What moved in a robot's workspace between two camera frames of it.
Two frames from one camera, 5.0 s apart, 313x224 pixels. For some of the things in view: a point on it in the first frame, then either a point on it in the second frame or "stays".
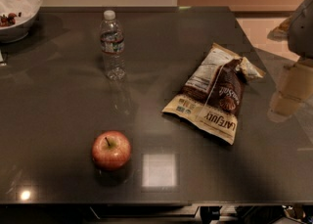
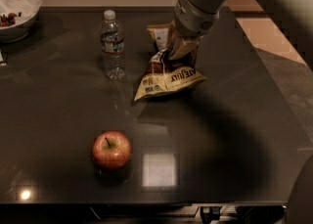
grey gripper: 301,28 → 192,20
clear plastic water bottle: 111,40 stays
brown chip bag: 212,93 → 163,73
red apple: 111,150 stays
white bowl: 20,6 stays
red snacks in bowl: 6,21 stays
